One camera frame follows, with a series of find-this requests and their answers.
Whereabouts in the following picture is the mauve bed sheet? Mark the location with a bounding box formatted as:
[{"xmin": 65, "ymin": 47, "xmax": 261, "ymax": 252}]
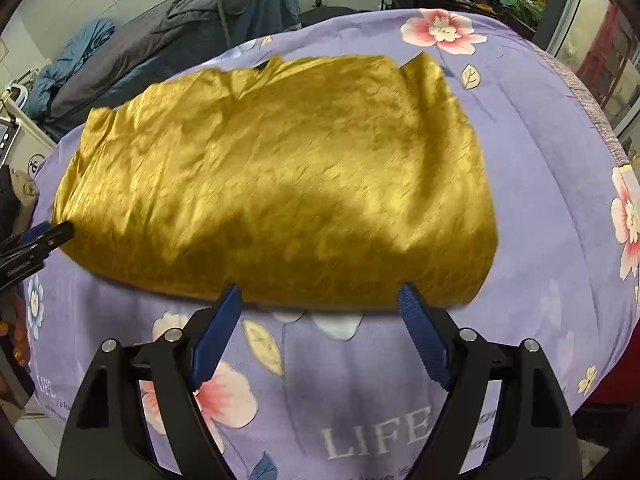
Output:
[{"xmin": 525, "ymin": 40, "xmax": 632, "ymax": 167}]

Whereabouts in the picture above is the golden satin shirt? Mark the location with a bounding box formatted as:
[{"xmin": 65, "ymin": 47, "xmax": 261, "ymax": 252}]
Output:
[{"xmin": 51, "ymin": 52, "xmax": 501, "ymax": 312}]

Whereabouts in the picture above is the grey padded jacket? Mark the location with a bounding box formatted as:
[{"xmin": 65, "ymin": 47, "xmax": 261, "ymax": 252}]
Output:
[{"xmin": 50, "ymin": 0, "xmax": 273, "ymax": 133}]

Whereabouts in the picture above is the blue padded jacket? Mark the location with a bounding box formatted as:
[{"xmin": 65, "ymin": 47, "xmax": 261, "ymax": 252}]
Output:
[{"xmin": 22, "ymin": 17, "xmax": 117, "ymax": 121}]

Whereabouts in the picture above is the white appliance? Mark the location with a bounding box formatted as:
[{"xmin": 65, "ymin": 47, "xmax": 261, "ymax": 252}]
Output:
[{"xmin": 0, "ymin": 85, "xmax": 58, "ymax": 187}]

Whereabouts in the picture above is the purple floral blanket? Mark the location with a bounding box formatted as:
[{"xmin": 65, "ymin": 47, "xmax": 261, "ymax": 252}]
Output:
[{"xmin": 20, "ymin": 7, "xmax": 640, "ymax": 480}]

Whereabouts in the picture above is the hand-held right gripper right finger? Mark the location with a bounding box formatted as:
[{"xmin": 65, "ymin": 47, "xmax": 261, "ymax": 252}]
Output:
[{"xmin": 397, "ymin": 282, "xmax": 583, "ymax": 480}]

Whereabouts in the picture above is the beige cloth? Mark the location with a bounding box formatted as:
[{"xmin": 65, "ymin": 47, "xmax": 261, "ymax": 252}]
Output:
[{"xmin": 10, "ymin": 167, "xmax": 42, "ymax": 233}]

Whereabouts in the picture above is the glass door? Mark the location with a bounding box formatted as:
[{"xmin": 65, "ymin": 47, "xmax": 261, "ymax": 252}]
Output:
[{"xmin": 545, "ymin": 0, "xmax": 640, "ymax": 137}]

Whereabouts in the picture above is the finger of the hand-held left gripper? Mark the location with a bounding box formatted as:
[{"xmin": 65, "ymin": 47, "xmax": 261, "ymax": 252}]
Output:
[{"xmin": 0, "ymin": 222, "xmax": 76, "ymax": 267}]

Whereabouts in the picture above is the red cloth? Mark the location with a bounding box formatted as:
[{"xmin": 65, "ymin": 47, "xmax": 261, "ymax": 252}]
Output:
[{"xmin": 585, "ymin": 360, "xmax": 640, "ymax": 407}]

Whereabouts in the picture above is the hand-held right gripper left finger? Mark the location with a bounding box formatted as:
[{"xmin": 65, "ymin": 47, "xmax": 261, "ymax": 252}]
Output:
[{"xmin": 56, "ymin": 284, "xmax": 244, "ymax": 480}]

